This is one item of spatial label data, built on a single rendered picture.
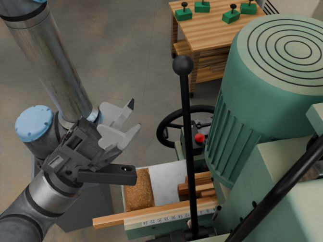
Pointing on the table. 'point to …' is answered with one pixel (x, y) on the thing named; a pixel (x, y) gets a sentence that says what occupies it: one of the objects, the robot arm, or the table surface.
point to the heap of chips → (140, 192)
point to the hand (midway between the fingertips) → (140, 111)
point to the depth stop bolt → (217, 211)
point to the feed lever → (187, 63)
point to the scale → (177, 217)
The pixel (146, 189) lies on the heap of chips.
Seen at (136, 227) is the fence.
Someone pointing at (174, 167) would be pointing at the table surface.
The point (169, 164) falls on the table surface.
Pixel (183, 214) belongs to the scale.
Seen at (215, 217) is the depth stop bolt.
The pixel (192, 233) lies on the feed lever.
